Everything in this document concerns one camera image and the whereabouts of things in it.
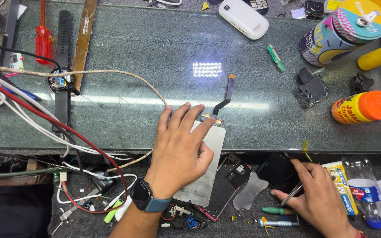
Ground person's right hand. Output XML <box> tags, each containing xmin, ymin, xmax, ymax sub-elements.
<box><xmin>271</xmin><ymin>159</ymin><xmax>358</xmax><ymax>238</ymax></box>

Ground person's left hand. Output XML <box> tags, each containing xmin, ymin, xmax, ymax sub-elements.
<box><xmin>144</xmin><ymin>102</ymin><xmax>216</xmax><ymax>200</ymax></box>

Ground silver metal tweezers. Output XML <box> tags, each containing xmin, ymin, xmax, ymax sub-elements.
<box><xmin>280</xmin><ymin>181</ymin><xmax>304</xmax><ymax>207</ymax></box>

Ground silver phone display with flex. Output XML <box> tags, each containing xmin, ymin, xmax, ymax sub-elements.
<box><xmin>172</xmin><ymin>74</ymin><xmax>235</xmax><ymax>208</ymax></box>

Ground yellow glue tube box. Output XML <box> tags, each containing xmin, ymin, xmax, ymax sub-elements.
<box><xmin>321</xmin><ymin>161</ymin><xmax>359</xmax><ymax>216</ymax></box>

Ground clear plastic bottle blue label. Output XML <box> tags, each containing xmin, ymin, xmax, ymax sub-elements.
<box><xmin>341</xmin><ymin>155</ymin><xmax>381</xmax><ymax>229</ymax></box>

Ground silver small screwdriver yellow tie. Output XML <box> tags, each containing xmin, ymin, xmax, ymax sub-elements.
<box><xmin>257</xmin><ymin>216</ymin><xmax>301</xmax><ymax>236</ymax></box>

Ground black phone screen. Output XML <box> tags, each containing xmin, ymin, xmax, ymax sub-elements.
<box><xmin>256</xmin><ymin>152</ymin><xmax>307</xmax><ymax>199</ymax></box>

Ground grey flat opening pick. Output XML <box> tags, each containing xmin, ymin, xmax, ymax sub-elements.
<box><xmin>232</xmin><ymin>171</ymin><xmax>270</xmax><ymax>211</ymax></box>

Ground black plug adapter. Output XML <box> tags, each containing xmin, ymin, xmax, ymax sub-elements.
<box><xmin>89</xmin><ymin>168</ymin><xmax>119</xmax><ymax>196</ymax></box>

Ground yellow bottle orange cap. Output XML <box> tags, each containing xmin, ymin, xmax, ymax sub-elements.
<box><xmin>331</xmin><ymin>91</ymin><xmax>381</xmax><ymax>125</ymax></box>

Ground small black plastic part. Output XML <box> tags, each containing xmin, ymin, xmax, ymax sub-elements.
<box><xmin>349</xmin><ymin>72</ymin><xmax>375</xmax><ymax>95</ymax></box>

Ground small green circuit board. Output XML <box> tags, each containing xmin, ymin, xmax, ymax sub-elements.
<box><xmin>267</xmin><ymin>44</ymin><xmax>286</xmax><ymax>72</ymax></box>

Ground brown wooden strip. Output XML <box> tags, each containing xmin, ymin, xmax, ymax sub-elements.
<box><xmin>71</xmin><ymin>0</ymin><xmax>98</xmax><ymax>92</ymax></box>

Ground white mobile phone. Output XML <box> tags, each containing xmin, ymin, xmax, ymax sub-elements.
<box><xmin>218</xmin><ymin>0</ymin><xmax>270</xmax><ymax>41</ymax></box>

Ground blue pen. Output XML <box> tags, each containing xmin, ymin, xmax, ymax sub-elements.
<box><xmin>1</xmin><ymin>85</ymin><xmax>43</xmax><ymax>102</ymax></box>

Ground colourful cylindrical tin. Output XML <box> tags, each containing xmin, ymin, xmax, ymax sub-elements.
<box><xmin>299</xmin><ymin>0</ymin><xmax>381</xmax><ymax>67</ymax></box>

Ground person's dark clothing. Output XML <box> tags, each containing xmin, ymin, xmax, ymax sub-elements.
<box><xmin>0</xmin><ymin>183</ymin><xmax>54</xmax><ymax>238</ymax></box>

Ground dark keypad phone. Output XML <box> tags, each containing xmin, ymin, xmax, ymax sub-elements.
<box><xmin>243</xmin><ymin>0</ymin><xmax>269</xmax><ymax>16</ymax></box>

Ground green handled small screwdriver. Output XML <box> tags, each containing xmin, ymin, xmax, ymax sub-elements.
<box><xmin>261</xmin><ymin>206</ymin><xmax>297</xmax><ymax>216</ymax></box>

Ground black smartwatch with teal strap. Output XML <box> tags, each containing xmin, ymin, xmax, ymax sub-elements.
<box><xmin>130</xmin><ymin>177</ymin><xmax>173</xmax><ymax>212</ymax></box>

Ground black phone frame red edge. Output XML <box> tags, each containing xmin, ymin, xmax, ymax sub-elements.
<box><xmin>195</xmin><ymin>153</ymin><xmax>253</xmax><ymax>222</ymax></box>

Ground beige braided cable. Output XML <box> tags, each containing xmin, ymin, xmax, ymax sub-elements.
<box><xmin>0</xmin><ymin>61</ymin><xmax>169</xmax><ymax>173</ymax></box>

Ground black plastic camera housing part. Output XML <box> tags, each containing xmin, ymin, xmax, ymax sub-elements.
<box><xmin>294</xmin><ymin>67</ymin><xmax>331</xmax><ymax>108</ymax></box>

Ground red cable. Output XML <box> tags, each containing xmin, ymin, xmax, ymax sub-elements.
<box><xmin>0</xmin><ymin>70</ymin><xmax>129</xmax><ymax>215</ymax></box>

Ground opened smartwatch with black strap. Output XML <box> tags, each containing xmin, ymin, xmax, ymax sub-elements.
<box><xmin>47</xmin><ymin>10</ymin><xmax>80</xmax><ymax>133</ymax></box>

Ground white cable bundle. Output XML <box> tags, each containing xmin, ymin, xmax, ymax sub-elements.
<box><xmin>0</xmin><ymin>68</ymin><xmax>138</xmax><ymax>205</ymax></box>

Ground dark green cable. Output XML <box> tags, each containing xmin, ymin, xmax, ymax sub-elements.
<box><xmin>0</xmin><ymin>167</ymin><xmax>73</xmax><ymax>178</ymax></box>

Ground yellow plastic handle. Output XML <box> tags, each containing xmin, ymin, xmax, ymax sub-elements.
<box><xmin>357</xmin><ymin>37</ymin><xmax>381</xmax><ymax>71</ymax></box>

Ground red transparent handled screwdriver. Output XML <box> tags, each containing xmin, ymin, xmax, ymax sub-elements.
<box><xmin>35</xmin><ymin>0</ymin><xmax>52</xmax><ymax>65</ymax></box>

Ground thin black cable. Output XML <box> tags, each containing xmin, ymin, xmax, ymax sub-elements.
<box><xmin>0</xmin><ymin>36</ymin><xmax>63</xmax><ymax>73</ymax></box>

